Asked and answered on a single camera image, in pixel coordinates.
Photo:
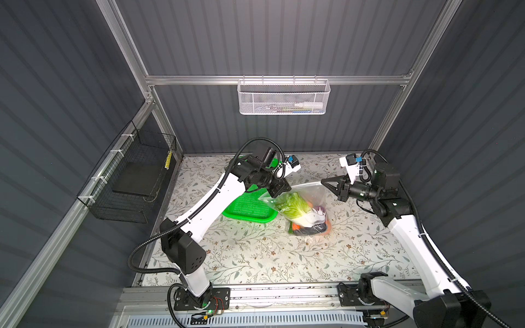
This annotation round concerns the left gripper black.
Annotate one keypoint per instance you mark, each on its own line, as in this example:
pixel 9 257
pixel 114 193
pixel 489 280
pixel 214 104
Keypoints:
pixel 281 184

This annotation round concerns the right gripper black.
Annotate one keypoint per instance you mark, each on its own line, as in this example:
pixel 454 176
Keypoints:
pixel 343 180

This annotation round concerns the napa cabbage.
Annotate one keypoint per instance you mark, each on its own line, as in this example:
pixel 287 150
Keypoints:
pixel 298 210

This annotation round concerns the clear zip top bag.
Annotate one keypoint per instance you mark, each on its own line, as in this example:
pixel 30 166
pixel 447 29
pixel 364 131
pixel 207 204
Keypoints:
pixel 312 192

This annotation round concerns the green plastic basket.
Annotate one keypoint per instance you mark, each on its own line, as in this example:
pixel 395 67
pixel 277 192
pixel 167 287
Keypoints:
pixel 248 207

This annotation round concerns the red tomato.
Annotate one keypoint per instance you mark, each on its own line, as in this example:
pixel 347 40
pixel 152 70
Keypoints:
pixel 328 227

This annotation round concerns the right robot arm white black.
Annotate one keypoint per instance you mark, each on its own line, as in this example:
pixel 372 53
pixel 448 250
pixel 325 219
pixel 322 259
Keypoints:
pixel 448 300

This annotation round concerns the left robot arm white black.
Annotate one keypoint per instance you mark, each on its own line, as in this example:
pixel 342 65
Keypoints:
pixel 181 239

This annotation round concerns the white marker in basket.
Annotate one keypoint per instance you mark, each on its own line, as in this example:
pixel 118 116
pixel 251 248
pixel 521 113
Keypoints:
pixel 309 105

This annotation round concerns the black pad in basket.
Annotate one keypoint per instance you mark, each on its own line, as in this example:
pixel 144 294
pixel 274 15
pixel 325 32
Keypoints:
pixel 137 179

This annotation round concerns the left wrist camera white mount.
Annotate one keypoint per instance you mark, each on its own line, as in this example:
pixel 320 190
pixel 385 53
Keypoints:
pixel 291 165

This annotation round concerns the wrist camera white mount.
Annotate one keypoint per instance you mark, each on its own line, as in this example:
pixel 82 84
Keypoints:
pixel 291 165
pixel 353 165

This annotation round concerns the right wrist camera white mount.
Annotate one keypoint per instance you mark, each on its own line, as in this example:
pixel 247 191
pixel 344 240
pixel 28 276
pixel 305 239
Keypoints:
pixel 353 165

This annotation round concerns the white wire wall basket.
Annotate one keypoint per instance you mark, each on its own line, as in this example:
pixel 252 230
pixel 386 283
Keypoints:
pixel 276 97

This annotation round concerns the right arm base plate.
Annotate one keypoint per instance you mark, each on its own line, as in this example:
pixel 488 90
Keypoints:
pixel 349 297

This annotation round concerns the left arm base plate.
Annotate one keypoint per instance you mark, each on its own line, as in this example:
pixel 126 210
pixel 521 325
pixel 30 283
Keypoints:
pixel 213 299

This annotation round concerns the white vented cable duct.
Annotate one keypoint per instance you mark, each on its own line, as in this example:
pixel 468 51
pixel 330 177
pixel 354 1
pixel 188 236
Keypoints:
pixel 337 318

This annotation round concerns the black wire wall basket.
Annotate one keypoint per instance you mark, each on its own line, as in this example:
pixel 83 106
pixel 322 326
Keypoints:
pixel 141 146

